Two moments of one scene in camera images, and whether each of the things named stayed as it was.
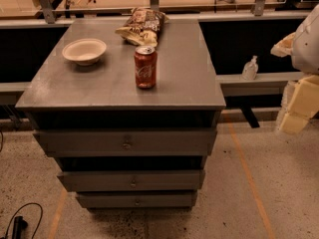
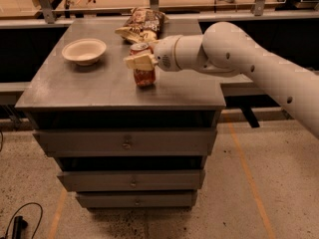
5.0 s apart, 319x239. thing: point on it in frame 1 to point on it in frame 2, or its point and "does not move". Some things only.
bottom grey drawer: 138,199 does not move
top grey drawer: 128,142 does not move
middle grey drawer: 183,180 does not move
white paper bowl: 84,51 does not move
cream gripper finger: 284,46 to 153,43
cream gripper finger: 299,104 to 141,61
